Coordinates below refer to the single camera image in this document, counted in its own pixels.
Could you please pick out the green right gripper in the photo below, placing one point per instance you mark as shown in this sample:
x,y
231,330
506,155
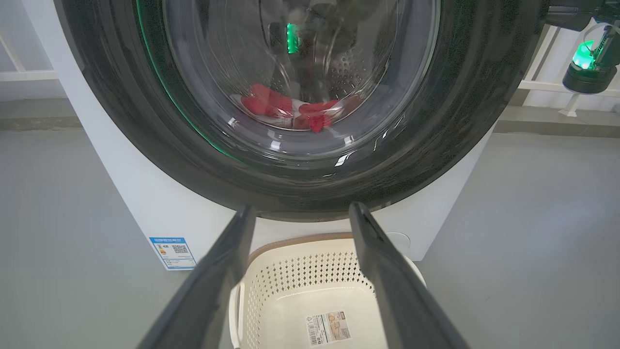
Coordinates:
x,y
593,72

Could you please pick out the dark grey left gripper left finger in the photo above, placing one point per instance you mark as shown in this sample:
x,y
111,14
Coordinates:
x,y
208,291

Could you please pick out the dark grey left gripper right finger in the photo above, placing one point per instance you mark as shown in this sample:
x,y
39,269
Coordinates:
x,y
392,291

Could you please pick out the red and white garment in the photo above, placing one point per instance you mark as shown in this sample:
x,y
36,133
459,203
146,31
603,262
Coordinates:
x,y
264,101

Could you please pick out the black round washing machine door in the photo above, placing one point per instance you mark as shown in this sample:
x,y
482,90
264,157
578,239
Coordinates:
x,y
121,97

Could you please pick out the barcode sticker in basket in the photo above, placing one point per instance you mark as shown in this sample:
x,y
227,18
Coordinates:
x,y
328,328

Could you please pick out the cream perforated laundry basket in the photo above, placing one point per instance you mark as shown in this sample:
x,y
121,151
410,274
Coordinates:
x,y
300,291

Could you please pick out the white washing machine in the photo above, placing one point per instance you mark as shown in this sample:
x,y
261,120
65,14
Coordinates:
x,y
160,203

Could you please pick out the blue energy label sticker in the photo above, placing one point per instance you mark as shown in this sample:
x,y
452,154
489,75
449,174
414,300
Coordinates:
x,y
172,253

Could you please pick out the white railing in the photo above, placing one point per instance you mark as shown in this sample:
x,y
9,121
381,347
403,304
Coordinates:
x,y
24,75
547,85

